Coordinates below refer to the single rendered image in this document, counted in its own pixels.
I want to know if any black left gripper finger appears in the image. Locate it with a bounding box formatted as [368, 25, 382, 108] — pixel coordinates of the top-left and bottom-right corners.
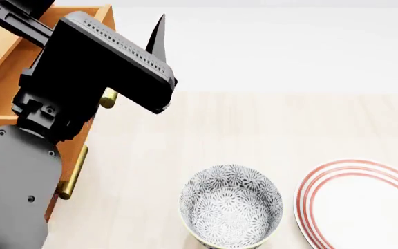
[145, 12, 168, 64]
[0, 0, 55, 48]

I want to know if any wooden cabinet drawer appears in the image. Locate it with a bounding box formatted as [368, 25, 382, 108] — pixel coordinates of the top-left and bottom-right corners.
[0, 4, 117, 122]

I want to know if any floral patterned ceramic bowl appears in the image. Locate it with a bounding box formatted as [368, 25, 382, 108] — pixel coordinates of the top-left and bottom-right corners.
[179, 163, 284, 249]

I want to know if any white plate with red rings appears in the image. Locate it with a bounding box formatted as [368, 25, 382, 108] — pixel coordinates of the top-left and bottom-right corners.
[293, 158, 398, 249]

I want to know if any short brass drawer handle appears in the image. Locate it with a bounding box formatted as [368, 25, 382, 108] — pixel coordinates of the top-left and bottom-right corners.
[99, 87, 120, 109]

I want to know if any wooden drawer with brass handle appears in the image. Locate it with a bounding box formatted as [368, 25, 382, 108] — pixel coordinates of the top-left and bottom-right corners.
[0, 12, 93, 224]

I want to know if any long brass drawer handle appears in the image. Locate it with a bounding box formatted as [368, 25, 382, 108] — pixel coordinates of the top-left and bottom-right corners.
[55, 145, 90, 201]

